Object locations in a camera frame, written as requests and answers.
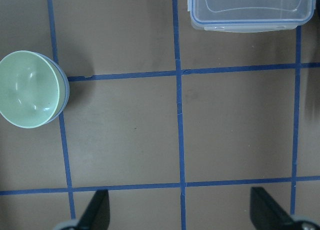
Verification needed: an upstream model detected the green bowl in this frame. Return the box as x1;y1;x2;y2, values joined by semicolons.
0;50;60;129

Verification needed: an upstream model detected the clear plastic lidded container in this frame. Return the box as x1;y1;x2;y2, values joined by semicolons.
187;0;316;33

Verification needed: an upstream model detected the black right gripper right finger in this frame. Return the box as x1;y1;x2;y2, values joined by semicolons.
249;187;296;230

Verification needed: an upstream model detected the blue bowl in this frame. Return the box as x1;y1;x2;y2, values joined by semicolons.
36;53;70;124

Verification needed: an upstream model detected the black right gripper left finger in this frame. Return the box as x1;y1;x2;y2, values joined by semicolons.
76;190;111;230

